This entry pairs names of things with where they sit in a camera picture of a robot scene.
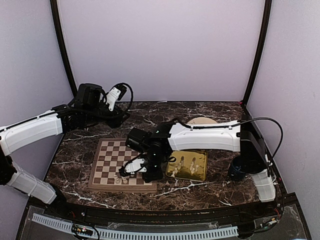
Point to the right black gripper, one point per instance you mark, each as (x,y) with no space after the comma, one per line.
(156,175)

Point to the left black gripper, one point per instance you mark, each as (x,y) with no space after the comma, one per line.
(116,120)

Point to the wooden chess board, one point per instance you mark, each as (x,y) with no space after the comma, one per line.
(111,154)

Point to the gold metal tray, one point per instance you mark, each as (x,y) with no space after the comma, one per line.
(184,173)

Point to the white chess king piece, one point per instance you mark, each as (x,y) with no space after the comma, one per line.
(124,180)

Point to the white chess queen piece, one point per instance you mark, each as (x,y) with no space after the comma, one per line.
(116,179)

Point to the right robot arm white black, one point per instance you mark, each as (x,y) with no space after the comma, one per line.
(242,136)

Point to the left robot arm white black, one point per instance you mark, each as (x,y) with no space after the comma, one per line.
(90,106)

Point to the white chess piece cluster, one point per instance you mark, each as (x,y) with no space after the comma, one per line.
(187,162)

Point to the beige floral ceramic plate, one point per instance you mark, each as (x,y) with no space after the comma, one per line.
(201,121)

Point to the dark blue mug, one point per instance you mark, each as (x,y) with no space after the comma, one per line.
(238,169)

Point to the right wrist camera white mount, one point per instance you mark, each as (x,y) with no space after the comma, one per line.
(132,167)

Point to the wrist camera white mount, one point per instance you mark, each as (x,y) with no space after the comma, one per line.
(115,94)
(132,167)

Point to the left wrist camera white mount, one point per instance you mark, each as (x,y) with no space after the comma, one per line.
(115,94)

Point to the white cable duct strip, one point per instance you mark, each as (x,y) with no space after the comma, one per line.
(119,231)

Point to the left black frame post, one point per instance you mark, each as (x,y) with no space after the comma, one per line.
(62,46)

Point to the black frame post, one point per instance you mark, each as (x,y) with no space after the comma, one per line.
(62,46)
(258,53)

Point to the right black frame post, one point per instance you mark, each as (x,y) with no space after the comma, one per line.
(258,53)

